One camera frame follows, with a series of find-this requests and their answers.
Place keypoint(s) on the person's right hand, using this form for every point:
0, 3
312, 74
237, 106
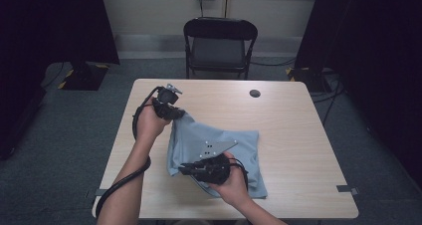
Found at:
235, 188

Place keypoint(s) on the black folding chair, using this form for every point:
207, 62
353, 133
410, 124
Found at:
219, 52

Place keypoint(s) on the grey tape strip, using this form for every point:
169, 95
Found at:
99, 192
346, 189

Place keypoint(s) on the vertical wall conduit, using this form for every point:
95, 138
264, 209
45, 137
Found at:
226, 2

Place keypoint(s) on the person's left hand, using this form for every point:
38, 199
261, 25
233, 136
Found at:
147, 125

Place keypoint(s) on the black stand base striped tape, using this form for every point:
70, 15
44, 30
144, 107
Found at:
308, 79
84, 77

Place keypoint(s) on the black curtain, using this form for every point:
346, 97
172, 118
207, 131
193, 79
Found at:
375, 52
49, 26

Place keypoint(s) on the light blue printed t-shirt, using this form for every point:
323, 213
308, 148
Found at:
239, 145

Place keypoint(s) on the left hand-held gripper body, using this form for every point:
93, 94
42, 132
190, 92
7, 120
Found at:
166, 100

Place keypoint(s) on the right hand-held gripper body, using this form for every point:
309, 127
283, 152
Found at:
212, 168

